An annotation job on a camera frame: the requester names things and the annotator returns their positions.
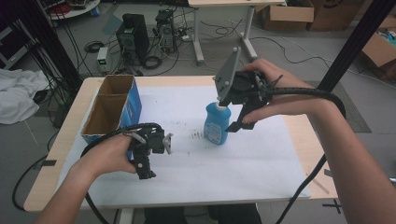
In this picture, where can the thin wooden stick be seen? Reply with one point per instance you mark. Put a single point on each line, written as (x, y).
(319, 185)

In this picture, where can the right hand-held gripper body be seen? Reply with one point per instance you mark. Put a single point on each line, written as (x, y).
(239, 88)

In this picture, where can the tall brown cardboard box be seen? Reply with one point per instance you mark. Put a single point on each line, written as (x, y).
(336, 14)

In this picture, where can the person's left hand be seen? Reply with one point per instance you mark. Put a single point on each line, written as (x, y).
(106, 157)

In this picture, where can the white table leg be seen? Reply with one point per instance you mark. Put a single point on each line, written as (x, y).
(126, 216)

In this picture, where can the black metal frame post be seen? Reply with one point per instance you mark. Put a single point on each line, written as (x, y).
(43, 40)
(358, 40)

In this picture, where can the white cloth table cover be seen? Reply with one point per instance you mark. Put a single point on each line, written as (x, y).
(218, 168)

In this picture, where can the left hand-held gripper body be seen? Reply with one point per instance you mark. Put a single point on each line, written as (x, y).
(154, 140)

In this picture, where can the white power supply unit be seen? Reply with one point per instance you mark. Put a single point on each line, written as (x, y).
(102, 59)

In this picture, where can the black tape strip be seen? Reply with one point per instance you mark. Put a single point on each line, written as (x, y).
(49, 162)

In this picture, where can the open-sided computer tower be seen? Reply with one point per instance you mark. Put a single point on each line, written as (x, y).
(166, 29)

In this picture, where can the white crumpled cloth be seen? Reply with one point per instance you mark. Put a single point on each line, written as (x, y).
(18, 93)

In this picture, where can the round white table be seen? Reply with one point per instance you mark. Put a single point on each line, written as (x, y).
(74, 11)

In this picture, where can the white-legged wooden desk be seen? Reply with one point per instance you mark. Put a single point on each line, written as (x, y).
(199, 37)

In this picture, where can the black computer tower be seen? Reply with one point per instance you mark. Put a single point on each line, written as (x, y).
(134, 37)

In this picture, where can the person's right hand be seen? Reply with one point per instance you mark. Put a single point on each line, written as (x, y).
(286, 105)

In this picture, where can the open brown cardboard box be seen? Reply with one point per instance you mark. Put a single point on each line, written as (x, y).
(379, 51)

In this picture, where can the blue cardboard box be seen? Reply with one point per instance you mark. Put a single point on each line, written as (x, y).
(107, 109)

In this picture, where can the black tape cross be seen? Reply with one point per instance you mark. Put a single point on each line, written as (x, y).
(333, 206)

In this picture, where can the blue plastic bottle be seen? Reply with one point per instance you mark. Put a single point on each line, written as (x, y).
(216, 126)

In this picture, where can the wide brown cardboard box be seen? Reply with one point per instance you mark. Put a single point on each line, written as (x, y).
(288, 17)

